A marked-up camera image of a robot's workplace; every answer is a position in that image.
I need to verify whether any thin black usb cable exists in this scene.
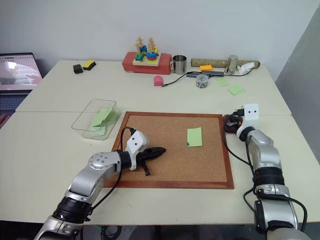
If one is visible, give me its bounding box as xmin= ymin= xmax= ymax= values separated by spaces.
xmin=161 ymin=72 xmax=189 ymax=89

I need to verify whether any wood-framed cork board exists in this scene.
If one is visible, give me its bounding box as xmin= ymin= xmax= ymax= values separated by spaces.
xmin=103 ymin=111 xmax=235 ymax=190

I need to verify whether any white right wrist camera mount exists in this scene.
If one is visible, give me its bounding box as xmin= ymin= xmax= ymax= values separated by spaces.
xmin=235 ymin=102 xmax=260 ymax=137

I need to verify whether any pink arched block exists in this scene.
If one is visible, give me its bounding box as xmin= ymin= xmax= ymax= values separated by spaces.
xmin=153 ymin=75 xmax=165 ymax=88

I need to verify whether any crumpled white tissue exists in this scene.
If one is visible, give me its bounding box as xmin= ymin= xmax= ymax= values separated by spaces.
xmin=235 ymin=62 xmax=256 ymax=76

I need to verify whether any grey usb hub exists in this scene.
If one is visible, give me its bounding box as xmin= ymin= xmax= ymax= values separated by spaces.
xmin=201 ymin=70 xmax=225 ymax=77

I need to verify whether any green sticky note pad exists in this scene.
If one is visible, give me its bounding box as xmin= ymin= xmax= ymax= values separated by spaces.
xmin=226 ymin=83 xmax=247 ymax=97

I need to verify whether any green sticky notes pile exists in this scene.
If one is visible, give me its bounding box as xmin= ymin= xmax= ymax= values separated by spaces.
xmin=88 ymin=106 xmax=120 ymax=134

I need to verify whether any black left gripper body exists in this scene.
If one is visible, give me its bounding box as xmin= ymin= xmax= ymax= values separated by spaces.
xmin=136 ymin=148 xmax=154 ymax=166

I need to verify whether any small green sticky note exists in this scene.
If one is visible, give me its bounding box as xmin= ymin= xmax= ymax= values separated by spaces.
xmin=215 ymin=77 xmax=230 ymax=88

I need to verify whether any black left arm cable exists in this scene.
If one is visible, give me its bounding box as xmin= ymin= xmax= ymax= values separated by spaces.
xmin=90 ymin=126 xmax=137 ymax=210

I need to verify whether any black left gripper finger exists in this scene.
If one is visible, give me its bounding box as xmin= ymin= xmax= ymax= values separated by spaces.
xmin=148 ymin=146 xmax=167 ymax=159
xmin=140 ymin=160 xmax=152 ymax=178

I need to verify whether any steel cylinder cup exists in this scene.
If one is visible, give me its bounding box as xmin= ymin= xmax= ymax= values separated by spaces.
xmin=223 ymin=54 xmax=239 ymax=75

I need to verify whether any brown cardboard tube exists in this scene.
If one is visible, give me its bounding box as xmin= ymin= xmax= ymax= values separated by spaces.
xmin=190 ymin=57 xmax=262 ymax=69

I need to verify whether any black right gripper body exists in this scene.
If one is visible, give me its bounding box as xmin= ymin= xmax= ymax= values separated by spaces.
xmin=230 ymin=108 xmax=246 ymax=124

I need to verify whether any open laptop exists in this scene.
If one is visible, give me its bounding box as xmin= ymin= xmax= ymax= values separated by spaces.
xmin=0 ymin=52 xmax=44 ymax=126

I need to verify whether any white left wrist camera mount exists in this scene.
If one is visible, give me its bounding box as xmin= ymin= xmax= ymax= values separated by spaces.
xmin=124 ymin=131 xmax=150 ymax=172

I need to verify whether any yellow and black sponge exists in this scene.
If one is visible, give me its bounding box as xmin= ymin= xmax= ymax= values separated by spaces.
xmin=81 ymin=59 xmax=98 ymax=71

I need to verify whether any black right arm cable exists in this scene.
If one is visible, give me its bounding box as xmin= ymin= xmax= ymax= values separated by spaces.
xmin=223 ymin=133 xmax=308 ymax=232

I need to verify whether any steel mug with handle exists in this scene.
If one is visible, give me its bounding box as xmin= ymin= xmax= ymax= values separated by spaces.
xmin=169 ymin=54 xmax=188 ymax=75

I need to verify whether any colourful wooden stacking toy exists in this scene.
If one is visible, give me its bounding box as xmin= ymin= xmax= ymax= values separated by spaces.
xmin=131 ymin=36 xmax=161 ymax=68

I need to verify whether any clear plastic box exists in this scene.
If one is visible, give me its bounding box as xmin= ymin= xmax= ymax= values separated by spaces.
xmin=71 ymin=98 xmax=122 ymax=141

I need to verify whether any clear jar of pushpins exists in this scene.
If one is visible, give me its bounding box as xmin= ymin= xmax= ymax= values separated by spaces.
xmin=195 ymin=73 xmax=210 ymax=90

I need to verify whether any black usb hub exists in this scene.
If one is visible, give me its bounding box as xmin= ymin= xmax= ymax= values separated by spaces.
xmin=186 ymin=71 xmax=210 ymax=79

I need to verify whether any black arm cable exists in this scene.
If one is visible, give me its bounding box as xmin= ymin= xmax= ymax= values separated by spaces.
xmin=90 ymin=126 xmax=137 ymax=210
xmin=223 ymin=133 xmax=308 ymax=232

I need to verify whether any red cardboard box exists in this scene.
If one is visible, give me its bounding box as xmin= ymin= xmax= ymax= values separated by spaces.
xmin=121 ymin=51 xmax=174 ymax=76

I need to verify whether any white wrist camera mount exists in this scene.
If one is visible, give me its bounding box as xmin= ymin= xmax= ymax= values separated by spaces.
xmin=124 ymin=131 xmax=150 ymax=172
xmin=235 ymin=102 xmax=260 ymax=137

